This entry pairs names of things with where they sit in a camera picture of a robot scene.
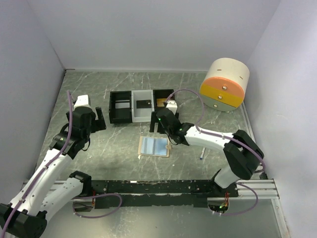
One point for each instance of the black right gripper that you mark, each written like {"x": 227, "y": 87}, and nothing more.
{"x": 176, "y": 115}

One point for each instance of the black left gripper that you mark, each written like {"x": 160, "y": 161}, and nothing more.
{"x": 99, "y": 124}

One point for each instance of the beige leather card holder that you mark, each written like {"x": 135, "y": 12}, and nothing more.
{"x": 162, "y": 147}

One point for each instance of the silver magstripe card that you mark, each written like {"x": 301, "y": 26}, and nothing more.
{"x": 148, "y": 145}

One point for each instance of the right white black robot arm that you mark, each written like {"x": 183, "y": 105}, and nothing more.
{"x": 243, "y": 155}

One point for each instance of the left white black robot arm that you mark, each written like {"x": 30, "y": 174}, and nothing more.
{"x": 28, "y": 213}

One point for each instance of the gold card in bin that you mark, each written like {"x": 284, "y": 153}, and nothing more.
{"x": 161, "y": 102}

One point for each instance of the black card in bin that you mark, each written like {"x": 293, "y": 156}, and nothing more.
{"x": 143, "y": 104}

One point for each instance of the white card in bin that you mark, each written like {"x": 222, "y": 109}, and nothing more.
{"x": 122, "y": 104}

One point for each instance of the white middle tray bin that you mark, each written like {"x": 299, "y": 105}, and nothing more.
{"x": 141, "y": 115}

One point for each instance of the black left tray bin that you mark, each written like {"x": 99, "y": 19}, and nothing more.
{"x": 117, "y": 116}

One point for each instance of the black tray bin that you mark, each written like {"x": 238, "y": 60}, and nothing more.
{"x": 117, "y": 116}
{"x": 160, "y": 95}

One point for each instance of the black right tray bin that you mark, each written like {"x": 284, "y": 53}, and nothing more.
{"x": 160, "y": 95}

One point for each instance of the white blue pen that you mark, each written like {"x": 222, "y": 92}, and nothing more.
{"x": 202, "y": 153}

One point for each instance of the cream round drawer cabinet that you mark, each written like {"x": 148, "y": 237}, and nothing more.
{"x": 225, "y": 84}

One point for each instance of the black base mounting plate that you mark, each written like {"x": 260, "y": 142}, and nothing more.
{"x": 144, "y": 193}

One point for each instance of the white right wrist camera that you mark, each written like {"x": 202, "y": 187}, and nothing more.
{"x": 172, "y": 106}

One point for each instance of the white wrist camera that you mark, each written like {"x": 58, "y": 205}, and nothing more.
{"x": 82, "y": 101}
{"x": 172, "y": 106}

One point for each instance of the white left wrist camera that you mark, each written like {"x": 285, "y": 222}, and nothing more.
{"x": 82, "y": 101}

